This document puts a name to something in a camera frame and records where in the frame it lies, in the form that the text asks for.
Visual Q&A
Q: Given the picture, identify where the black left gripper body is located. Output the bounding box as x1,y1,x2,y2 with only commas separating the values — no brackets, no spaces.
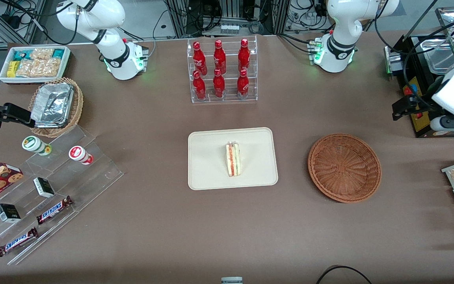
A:
406,94,435,118

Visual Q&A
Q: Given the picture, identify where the triangle sandwich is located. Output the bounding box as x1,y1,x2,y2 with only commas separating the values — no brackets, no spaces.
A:
225,141,242,178

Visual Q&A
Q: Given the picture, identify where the tan wicker basket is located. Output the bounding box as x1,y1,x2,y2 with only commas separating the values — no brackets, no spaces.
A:
28,77,84,138

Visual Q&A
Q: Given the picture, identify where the round brown wicker basket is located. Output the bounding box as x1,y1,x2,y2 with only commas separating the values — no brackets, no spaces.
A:
308,133,382,204

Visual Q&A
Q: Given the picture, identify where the cream plastic serving tray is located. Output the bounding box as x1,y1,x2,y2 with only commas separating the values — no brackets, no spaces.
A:
188,127,279,191

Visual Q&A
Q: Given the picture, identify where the black food warmer appliance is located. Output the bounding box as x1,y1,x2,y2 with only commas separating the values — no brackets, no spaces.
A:
384,6,454,138

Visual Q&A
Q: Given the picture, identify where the green lid drink cup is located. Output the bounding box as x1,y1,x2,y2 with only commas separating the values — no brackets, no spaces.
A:
22,135,52,157

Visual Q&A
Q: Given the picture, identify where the stack of foil trays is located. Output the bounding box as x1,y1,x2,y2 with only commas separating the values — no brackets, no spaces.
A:
30,82,74,129

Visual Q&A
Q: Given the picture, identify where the white plastic snack bin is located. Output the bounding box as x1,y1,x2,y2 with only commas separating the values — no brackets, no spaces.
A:
0,45,72,86

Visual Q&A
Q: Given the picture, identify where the stainless steel warmer pan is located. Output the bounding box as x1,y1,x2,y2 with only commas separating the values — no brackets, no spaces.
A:
420,39,454,74

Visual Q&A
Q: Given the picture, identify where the clear bag of crackers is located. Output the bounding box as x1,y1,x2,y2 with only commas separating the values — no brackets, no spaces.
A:
16,58,61,78
30,48,55,60

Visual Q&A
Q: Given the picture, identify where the red lid drink cup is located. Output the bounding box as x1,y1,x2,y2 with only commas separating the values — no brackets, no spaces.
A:
68,146,94,166

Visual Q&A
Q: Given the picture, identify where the small black box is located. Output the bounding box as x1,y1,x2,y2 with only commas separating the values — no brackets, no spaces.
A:
33,177,56,199
0,203,22,224

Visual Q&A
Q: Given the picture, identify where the clear acrylic stepped display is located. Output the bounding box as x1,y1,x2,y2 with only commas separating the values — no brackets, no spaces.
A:
0,125,125,266

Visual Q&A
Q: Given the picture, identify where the Snickers chocolate bar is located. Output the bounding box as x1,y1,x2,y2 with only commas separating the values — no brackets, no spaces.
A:
0,227,39,258
36,196,74,226

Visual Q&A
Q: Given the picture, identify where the clear acrylic bottle rack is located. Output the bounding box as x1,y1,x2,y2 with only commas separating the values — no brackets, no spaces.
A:
187,35,258,104

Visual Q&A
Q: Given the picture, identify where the red cola bottle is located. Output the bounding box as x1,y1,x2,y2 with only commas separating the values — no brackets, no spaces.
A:
192,70,207,100
237,69,250,99
213,39,227,74
238,38,251,72
193,41,208,75
212,68,226,99

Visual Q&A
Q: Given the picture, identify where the black floor cable loop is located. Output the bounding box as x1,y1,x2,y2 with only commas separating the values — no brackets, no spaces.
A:
315,265,373,284

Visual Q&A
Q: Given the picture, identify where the aluminium frame equipment rack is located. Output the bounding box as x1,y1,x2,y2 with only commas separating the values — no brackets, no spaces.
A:
163,0,292,38

